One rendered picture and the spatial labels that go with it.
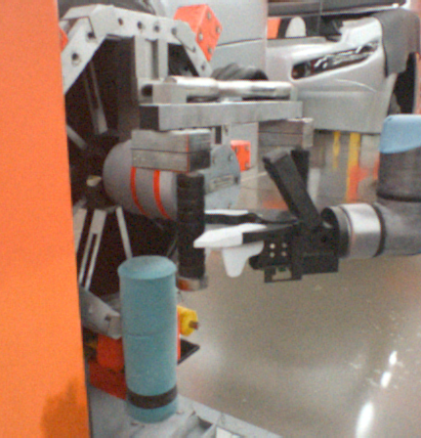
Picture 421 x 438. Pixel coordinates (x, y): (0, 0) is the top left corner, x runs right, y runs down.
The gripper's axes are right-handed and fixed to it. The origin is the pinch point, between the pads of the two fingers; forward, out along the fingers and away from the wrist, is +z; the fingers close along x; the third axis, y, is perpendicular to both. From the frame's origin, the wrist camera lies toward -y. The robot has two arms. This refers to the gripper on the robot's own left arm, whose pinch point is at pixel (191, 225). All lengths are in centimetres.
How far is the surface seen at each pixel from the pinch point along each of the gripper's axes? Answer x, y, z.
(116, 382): 27.9, 39.5, 10.9
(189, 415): 43, 61, -6
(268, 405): 72, 83, -37
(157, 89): 1.4, -16.7, 3.8
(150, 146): 1.3, -10.0, 4.8
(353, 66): 233, -34, -143
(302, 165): 22.3, -3.8, -23.8
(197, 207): -1.6, -2.7, -0.5
